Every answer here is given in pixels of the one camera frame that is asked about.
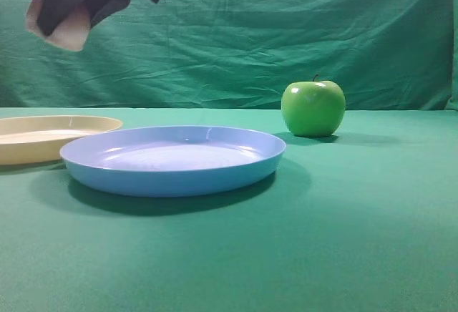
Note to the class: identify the green apple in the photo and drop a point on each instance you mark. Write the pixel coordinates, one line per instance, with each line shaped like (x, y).
(313, 108)

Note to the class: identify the round red-yellow bread bun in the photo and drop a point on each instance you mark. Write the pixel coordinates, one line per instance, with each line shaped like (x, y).
(71, 34)

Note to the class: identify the green backdrop cloth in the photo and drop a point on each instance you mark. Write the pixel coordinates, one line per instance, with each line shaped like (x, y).
(384, 54)

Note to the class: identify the blue plastic plate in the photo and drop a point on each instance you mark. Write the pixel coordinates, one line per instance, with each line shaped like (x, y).
(173, 161)

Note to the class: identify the yellow plastic plate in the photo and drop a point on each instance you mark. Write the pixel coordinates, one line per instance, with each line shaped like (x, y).
(36, 139)

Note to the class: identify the green table cloth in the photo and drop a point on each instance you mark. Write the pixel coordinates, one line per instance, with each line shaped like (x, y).
(363, 221)

